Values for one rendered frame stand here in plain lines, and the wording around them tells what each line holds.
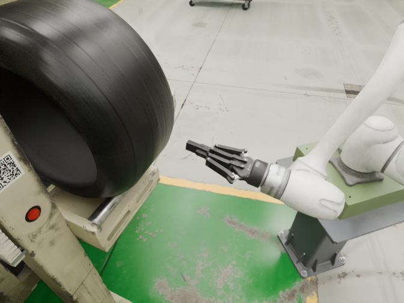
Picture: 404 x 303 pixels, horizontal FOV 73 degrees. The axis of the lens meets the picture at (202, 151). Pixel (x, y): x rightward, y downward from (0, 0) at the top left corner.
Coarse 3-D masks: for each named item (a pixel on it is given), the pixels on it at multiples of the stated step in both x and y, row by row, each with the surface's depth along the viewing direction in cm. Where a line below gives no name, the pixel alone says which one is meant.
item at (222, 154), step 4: (212, 148) 78; (216, 148) 78; (216, 152) 78; (220, 152) 78; (224, 152) 78; (220, 156) 78; (224, 156) 78; (228, 156) 77; (232, 156) 77; (236, 156) 77; (228, 160) 78; (232, 160) 77; (240, 160) 76; (244, 160) 76
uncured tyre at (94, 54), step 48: (48, 0) 65; (0, 48) 57; (48, 48) 56; (96, 48) 61; (144, 48) 72; (0, 96) 91; (48, 96) 60; (96, 96) 60; (144, 96) 69; (48, 144) 103; (96, 144) 65; (144, 144) 72; (96, 192) 83
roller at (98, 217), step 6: (126, 192) 98; (108, 198) 92; (114, 198) 93; (120, 198) 95; (102, 204) 91; (108, 204) 91; (114, 204) 92; (96, 210) 89; (102, 210) 89; (108, 210) 90; (90, 216) 87; (96, 216) 87; (102, 216) 88; (96, 222) 86; (102, 222) 89
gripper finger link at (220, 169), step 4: (208, 160) 75; (212, 160) 75; (212, 164) 75; (216, 164) 74; (212, 168) 76; (216, 168) 74; (220, 168) 73; (224, 168) 74; (216, 172) 75; (220, 172) 74; (224, 172) 73; (228, 172) 73; (224, 176) 74; (228, 176) 73; (232, 176) 72; (228, 180) 73
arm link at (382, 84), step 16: (400, 32) 64; (400, 48) 64; (384, 64) 66; (400, 64) 64; (384, 80) 65; (400, 80) 65; (368, 96) 68; (384, 96) 67; (352, 112) 72; (368, 112) 70; (336, 128) 78; (352, 128) 75; (320, 144) 83; (336, 144) 80; (304, 160) 83; (320, 160) 82; (320, 176) 81
